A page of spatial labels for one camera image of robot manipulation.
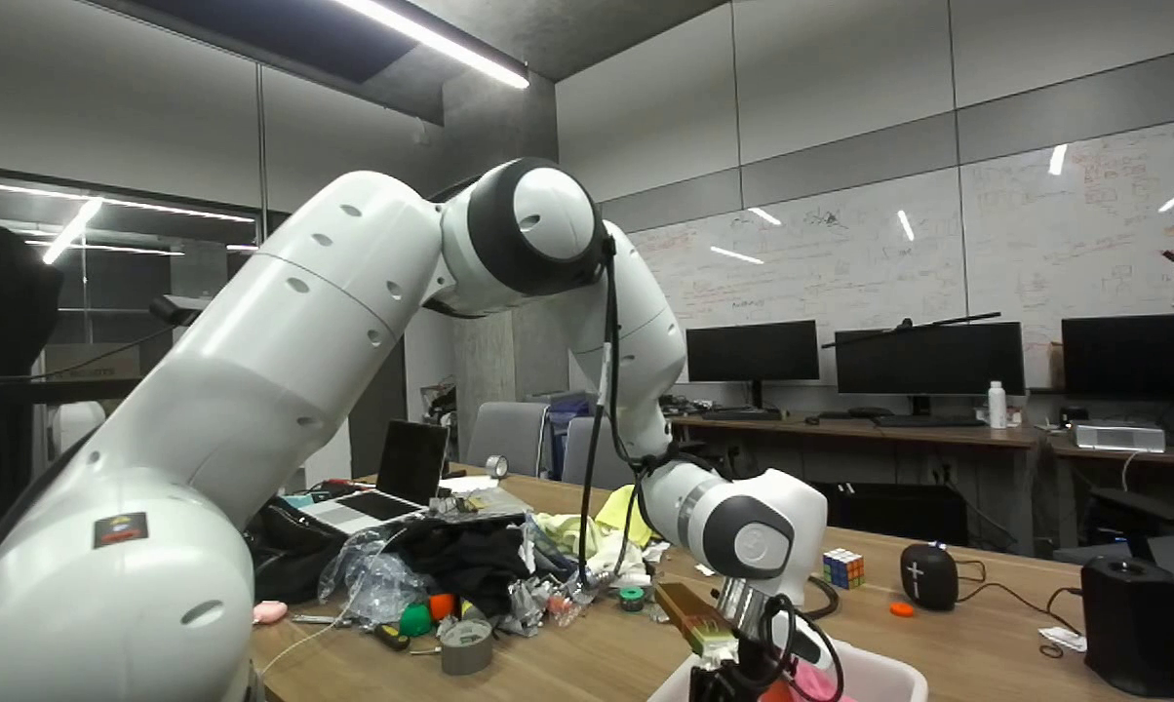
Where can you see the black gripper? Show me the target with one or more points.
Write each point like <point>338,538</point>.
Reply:
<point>742,668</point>

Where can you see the pink cloth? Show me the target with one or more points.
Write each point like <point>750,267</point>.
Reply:
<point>811,681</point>

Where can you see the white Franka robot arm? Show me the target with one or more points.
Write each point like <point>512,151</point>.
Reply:
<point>284,338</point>

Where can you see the white plastic bin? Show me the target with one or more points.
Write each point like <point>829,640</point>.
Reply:
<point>869,678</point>

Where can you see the small teal round object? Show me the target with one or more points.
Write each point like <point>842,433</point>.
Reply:
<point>633,597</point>

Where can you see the rubik's cube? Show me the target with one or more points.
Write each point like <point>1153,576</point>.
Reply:
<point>842,568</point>

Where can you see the orange bottle cap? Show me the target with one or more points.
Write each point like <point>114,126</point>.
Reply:
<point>902,607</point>

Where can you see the black round speaker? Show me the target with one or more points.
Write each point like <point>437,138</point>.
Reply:
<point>929,579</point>

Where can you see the crumpled silver foil bag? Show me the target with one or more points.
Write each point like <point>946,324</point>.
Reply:
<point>538,607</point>

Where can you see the light green cloth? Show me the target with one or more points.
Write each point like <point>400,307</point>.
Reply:
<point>568,531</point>

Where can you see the black office chair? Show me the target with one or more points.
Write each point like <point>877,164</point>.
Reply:
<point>897,509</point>

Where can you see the long wooden office desk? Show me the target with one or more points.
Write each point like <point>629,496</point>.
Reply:
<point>869,433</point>

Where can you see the grey office chair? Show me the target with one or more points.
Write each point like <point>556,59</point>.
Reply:
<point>509,433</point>
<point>580,453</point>

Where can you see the black cloth white print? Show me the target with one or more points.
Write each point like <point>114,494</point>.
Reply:
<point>468,561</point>

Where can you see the orange ball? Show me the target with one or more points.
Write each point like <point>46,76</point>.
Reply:
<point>442,607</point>

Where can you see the black computer monitor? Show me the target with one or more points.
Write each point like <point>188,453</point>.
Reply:
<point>750,353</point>
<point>929,356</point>
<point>1137,353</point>

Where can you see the small silver round object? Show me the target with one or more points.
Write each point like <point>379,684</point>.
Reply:
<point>495,467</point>

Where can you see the white power adapter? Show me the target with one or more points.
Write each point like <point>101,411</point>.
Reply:
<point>1063,639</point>

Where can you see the green ball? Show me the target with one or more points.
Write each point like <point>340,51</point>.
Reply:
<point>416,619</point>

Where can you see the yellow black screwdriver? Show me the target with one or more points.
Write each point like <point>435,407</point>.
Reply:
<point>390,639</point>

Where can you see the white plastic bottle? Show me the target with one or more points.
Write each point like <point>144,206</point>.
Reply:
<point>994,407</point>

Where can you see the clear plastic bag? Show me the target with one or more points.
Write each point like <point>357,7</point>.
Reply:
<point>373,579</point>

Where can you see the open silver laptop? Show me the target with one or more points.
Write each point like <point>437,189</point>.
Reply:
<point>411,460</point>

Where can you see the black box speaker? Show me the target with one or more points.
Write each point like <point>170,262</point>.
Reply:
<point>1137,626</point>

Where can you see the white flat device box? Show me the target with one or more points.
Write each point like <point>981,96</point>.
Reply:
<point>1120,438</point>

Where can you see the white cabinet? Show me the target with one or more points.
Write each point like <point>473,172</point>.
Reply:
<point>333,459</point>

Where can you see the black bag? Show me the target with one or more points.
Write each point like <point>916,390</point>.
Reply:
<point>284,550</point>

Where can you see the small pink object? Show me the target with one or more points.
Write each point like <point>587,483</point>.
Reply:
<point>270,615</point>

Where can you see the ceiling light strip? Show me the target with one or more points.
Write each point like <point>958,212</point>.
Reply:
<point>435,44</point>

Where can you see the tan wrist camera mount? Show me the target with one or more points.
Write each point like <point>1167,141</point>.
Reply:
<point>690,619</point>

